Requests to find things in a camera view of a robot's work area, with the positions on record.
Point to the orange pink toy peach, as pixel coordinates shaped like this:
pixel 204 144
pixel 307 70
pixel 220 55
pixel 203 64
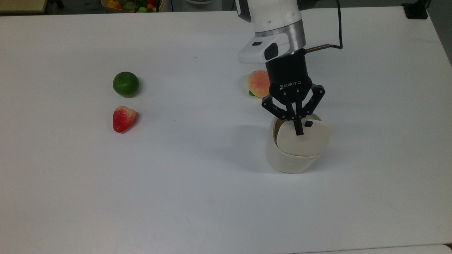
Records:
pixel 257 83

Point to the box of toy fruits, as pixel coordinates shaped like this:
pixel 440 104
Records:
pixel 130 5

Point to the wooden table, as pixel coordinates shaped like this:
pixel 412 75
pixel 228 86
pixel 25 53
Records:
pixel 21 5

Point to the green toy lime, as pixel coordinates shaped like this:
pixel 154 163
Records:
pixel 126 84

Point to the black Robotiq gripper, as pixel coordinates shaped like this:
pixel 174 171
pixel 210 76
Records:
pixel 287 77

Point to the red toy strawberry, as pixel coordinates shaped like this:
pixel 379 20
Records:
pixel 123 120

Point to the black stand base plate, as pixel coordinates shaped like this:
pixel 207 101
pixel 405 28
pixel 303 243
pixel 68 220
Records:
pixel 416 8

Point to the beige garbage bin with lid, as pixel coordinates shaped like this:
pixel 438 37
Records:
pixel 296 162

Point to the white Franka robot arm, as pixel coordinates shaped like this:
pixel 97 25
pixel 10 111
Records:
pixel 275 21

